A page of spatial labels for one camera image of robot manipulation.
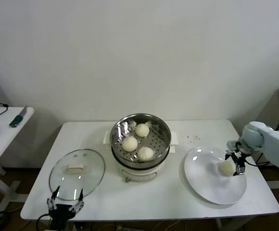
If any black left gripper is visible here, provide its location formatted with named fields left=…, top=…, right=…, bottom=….
left=47, top=185, right=84, bottom=231

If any round glass pot lid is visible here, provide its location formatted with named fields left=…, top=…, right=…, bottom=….
left=49, top=149, right=106, bottom=201

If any white side table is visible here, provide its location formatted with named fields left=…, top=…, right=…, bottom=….
left=0, top=107, right=35, bottom=215

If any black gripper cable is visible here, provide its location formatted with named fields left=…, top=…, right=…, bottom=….
left=244, top=156, right=271, bottom=167
left=36, top=213, right=52, bottom=231

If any perforated steel steamer basket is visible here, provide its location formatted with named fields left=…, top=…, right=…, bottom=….
left=109, top=113, right=172, bottom=167

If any green handled knife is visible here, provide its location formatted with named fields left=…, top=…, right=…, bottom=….
left=9, top=105, right=28, bottom=128

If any white round plate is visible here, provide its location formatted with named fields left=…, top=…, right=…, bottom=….
left=184, top=146, right=248, bottom=205

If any white steamed baozi bun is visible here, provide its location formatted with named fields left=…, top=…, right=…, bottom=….
left=135, top=123, right=150, bottom=138
left=137, top=146, right=154, bottom=162
left=122, top=136, right=139, bottom=152
left=217, top=161, right=236, bottom=177

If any white electric cooking pot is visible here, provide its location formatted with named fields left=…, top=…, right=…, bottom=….
left=102, top=130, right=180, bottom=184

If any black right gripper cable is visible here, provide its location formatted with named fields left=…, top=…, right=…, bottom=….
left=244, top=156, right=271, bottom=167

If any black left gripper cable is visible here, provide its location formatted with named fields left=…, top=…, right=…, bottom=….
left=36, top=213, right=52, bottom=231

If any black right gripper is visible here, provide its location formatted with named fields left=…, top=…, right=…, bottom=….
left=224, top=141, right=252, bottom=176

